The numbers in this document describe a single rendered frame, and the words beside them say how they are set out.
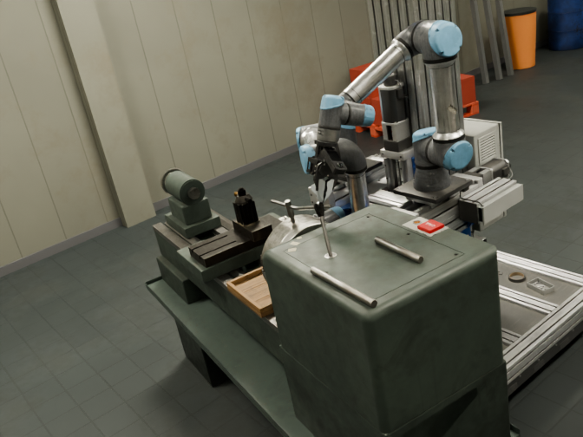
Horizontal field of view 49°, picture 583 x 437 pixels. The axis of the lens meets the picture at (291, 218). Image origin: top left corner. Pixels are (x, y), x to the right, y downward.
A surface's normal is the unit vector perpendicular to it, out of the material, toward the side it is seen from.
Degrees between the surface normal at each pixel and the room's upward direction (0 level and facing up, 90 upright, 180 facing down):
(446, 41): 82
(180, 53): 90
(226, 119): 90
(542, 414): 0
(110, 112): 90
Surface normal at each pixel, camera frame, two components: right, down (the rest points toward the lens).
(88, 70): 0.62, 0.22
